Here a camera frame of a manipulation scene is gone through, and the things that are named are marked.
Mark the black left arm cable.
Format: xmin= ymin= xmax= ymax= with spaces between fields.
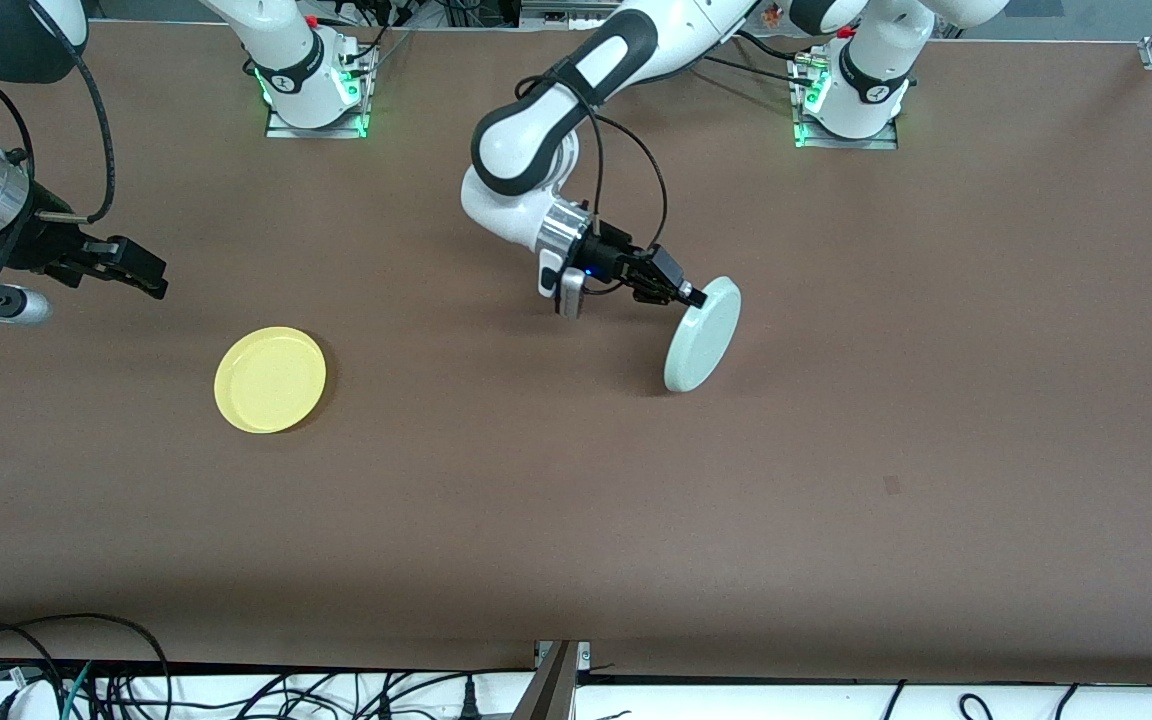
xmin=514 ymin=75 xmax=669 ymax=256

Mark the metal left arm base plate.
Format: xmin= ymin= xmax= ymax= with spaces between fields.
xmin=792 ymin=55 xmax=901 ymax=152

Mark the yellow round plate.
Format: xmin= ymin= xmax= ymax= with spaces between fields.
xmin=214 ymin=326 xmax=327 ymax=434

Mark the aluminium frame post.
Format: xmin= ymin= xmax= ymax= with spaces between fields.
xmin=510 ymin=640 xmax=592 ymax=720

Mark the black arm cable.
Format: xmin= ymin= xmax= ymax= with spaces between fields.
xmin=28 ymin=0 xmax=119 ymax=225
xmin=514 ymin=75 xmax=669 ymax=256

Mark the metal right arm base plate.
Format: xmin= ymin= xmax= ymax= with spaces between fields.
xmin=264 ymin=45 xmax=377 ymax=140

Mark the black base power cable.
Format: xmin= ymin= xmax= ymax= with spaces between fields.
xmin=701 ymin=30 xmax=817 ymax=89

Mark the brown table cover mat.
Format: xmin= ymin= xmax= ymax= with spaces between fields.
xmin=0 ymin=20 xmax=1152 ymax=686

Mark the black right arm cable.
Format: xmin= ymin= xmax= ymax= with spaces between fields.
xmin=28 ymin=0 xmax=119 ymax=225

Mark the long black looped cable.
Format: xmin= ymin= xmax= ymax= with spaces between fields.
xmin=0 ymin=612 xmax=173 ymax=720

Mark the pale green round plate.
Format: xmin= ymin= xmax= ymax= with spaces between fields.
xmin=663 ymin=276 xmax=743 ymax=394

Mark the green cable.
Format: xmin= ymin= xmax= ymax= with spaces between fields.
xmin=60 ymin=660 xmax=95 ymax=720

